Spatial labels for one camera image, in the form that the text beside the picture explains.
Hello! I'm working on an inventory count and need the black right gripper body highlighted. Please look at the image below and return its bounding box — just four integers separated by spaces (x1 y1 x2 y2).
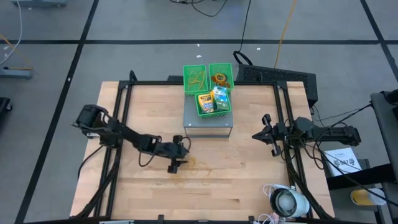
262 113 295 157

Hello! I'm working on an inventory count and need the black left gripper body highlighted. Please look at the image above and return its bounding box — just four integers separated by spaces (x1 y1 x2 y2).
155 134 190 175

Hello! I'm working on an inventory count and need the green plastic basket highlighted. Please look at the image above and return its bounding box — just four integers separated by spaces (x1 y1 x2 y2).
194 90 233 119
183 64 209 95
208 63 234 95

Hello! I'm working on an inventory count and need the green blue crayon box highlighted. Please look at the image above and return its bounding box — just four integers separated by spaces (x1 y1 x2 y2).
213 86 231 111

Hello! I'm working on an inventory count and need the large crayon box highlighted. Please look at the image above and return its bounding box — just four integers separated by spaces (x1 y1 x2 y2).
198 92 216 114

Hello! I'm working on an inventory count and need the yellow rubber band bunch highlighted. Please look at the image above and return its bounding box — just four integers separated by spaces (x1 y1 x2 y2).
186 70 206 92

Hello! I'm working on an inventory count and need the grey metal box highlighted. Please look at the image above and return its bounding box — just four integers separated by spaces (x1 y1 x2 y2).
182 91 234 139

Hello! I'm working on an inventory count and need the white paper sheet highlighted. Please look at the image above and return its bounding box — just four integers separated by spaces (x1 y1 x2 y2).
323 147 363 177

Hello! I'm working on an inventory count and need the black side cart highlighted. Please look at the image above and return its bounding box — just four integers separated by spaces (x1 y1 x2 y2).
326 89 398 224

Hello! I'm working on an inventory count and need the yellow cup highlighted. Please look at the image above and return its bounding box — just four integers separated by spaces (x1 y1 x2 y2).
350 188 387 207

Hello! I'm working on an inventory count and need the black floor object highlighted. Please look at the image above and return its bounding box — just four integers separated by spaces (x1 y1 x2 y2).
0 96 13 114

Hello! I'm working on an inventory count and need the grey floor base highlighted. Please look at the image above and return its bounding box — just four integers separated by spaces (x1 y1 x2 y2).
0 67 34 80
11 0 67 8

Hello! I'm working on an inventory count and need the black aluminium rig frame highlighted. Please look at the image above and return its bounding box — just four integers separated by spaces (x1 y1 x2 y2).
74 70 335 223

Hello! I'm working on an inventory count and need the yellow hanging cable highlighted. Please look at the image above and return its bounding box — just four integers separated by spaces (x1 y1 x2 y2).
273 0 299 68

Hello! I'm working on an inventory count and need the black hanging cable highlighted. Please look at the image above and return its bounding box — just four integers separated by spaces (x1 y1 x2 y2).
233 0 254 65

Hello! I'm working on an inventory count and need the black floor cable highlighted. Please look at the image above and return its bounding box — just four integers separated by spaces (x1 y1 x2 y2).
169 0 229 18

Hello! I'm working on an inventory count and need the white floor cable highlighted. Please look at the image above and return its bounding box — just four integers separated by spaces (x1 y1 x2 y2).
0 0 24 66

